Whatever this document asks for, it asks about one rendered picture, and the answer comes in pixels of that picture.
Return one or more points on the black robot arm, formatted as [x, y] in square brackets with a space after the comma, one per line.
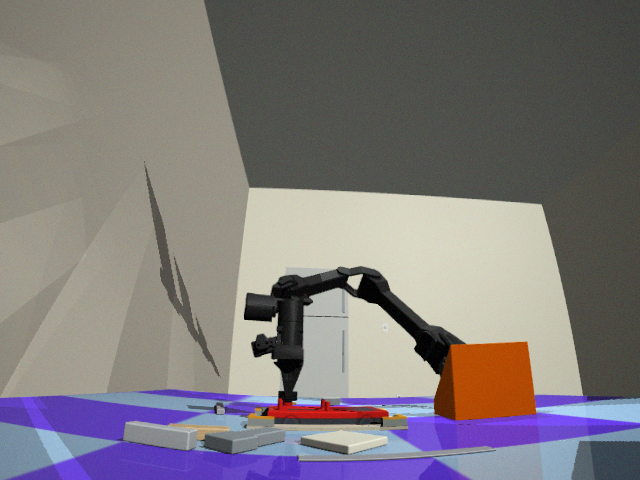
[292, 292]

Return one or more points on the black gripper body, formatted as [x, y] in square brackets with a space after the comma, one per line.
[290, 349]

